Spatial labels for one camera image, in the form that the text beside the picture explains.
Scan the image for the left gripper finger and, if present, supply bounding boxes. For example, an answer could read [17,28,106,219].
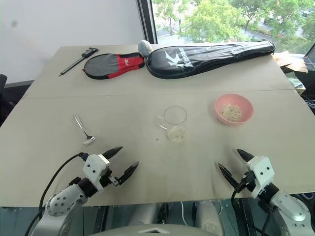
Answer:
[102,146,124,162]
[115,161,140,187]

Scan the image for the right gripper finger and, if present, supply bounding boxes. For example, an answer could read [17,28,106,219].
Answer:
[218,161,241,190]
[236,148,254,164]

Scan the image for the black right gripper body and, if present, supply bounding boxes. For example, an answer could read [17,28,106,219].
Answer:
[237,170,257,193]

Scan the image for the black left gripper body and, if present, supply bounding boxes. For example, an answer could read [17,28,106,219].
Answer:
[99,167,122,190]

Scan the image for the metal spoon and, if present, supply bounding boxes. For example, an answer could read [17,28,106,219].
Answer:
[73,114,97,146]

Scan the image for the silver robot torso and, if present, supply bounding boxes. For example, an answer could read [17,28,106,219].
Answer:
[83,199,247,236]

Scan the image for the pink bowl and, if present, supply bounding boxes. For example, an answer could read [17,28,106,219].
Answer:
[214,93,254,126]

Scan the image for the clear glass mug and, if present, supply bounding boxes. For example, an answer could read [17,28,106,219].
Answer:
[155,105,188,143]

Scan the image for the red and grey paddle cover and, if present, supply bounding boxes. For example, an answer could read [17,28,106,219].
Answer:
[82,52,146,81]

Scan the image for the metal vernier caliper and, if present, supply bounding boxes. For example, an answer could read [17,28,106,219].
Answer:
[58,47,100,77]

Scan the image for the brown cardboard sheets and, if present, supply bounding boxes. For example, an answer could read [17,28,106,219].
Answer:
[271,51,310,73]

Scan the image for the black racket bag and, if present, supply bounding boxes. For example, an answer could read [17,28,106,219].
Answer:
[145,41,276,80]

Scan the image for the grey white round object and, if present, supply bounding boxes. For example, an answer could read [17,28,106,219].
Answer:
[137,40,153,57]

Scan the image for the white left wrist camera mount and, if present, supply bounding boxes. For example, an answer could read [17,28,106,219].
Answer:
[82,154,110,192]

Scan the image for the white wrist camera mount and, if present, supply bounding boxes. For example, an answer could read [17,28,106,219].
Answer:
[82,154,110,192]
[245,155,275,199]

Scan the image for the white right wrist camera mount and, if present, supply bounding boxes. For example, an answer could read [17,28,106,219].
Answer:
[245,155,275,199]

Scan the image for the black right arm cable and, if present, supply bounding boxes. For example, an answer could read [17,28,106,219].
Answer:
[230,176,269,236]

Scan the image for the black window frame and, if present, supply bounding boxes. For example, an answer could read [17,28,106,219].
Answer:
[136,0,158,45]

